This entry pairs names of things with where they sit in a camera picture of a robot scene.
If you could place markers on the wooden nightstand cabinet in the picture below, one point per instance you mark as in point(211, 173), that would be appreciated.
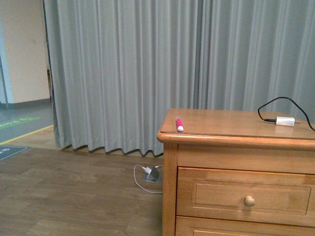
point(229, 140)

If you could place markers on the wooden drawer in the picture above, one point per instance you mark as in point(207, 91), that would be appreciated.
point(281, 198)
point(189, 226)

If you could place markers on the pink marker with white cap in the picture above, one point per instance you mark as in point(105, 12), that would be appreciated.
point(179, 124)

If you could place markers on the silver floor power socket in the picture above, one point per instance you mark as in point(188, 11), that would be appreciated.
point(154, 176)

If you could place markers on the white charger plug on floor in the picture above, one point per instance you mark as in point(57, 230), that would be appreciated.
point(147, 170)

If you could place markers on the white power adapter on nightstand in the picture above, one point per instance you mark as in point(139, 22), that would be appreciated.
point(286, 121)

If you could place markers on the round wooden drawer knob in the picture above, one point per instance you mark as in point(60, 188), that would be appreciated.
point(249, 201)

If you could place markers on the grey curtain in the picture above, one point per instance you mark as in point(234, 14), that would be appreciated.
point(117, 66)

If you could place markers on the dark floor sign sticker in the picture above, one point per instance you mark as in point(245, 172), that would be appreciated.
point(8, 151)

